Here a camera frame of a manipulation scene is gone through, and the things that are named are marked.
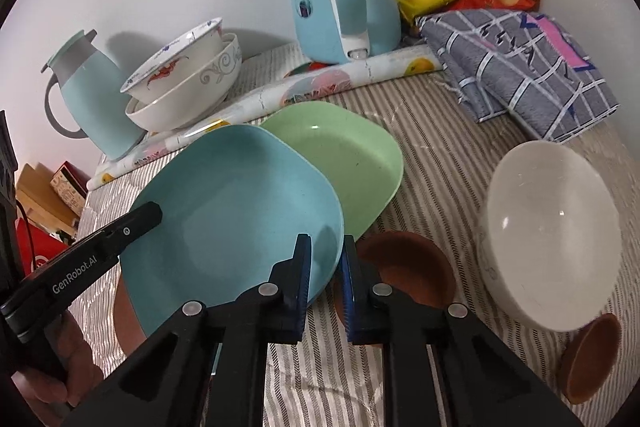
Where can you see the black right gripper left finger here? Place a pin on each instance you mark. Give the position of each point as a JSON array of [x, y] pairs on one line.
[[270, 312]]

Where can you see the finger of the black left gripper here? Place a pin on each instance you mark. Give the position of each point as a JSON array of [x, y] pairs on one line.
[[46, 293]]

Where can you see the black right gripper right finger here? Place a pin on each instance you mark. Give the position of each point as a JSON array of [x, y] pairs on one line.
[[411, 387]]

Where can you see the blue square plate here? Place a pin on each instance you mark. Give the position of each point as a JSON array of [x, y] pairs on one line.
[[233, 203]]

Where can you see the large white bowl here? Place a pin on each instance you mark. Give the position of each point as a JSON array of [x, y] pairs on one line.
[[549, 242]]

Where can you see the red box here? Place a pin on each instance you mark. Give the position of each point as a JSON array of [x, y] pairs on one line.
[[36, 247]]

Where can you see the cardboard boxes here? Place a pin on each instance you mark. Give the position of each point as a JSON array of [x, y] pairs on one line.
[[53, 200]]

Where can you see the green square plate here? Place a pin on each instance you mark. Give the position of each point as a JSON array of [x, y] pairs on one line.
[[362, 161]]

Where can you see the striped quilted cover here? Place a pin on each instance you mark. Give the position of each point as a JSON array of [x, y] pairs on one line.
[[449, 160]]

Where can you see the light blue thermos jug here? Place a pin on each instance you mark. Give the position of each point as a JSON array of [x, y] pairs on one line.
[[90, 82]]

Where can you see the small brown bowl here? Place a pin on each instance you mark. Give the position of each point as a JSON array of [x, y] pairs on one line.
[[589, 358]]

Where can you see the white bowl blue red pattern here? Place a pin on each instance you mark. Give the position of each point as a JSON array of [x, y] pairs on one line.
[[175, 62]]

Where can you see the white bowl grey swirl pattern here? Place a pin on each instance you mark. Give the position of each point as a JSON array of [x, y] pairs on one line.
[[194, 97]]

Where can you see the fruit pattern vinyl mat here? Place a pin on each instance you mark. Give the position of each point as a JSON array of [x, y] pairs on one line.
[[272, 96]]

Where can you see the grey checked cloth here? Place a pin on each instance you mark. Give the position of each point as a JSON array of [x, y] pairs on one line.
[[522, 64]]

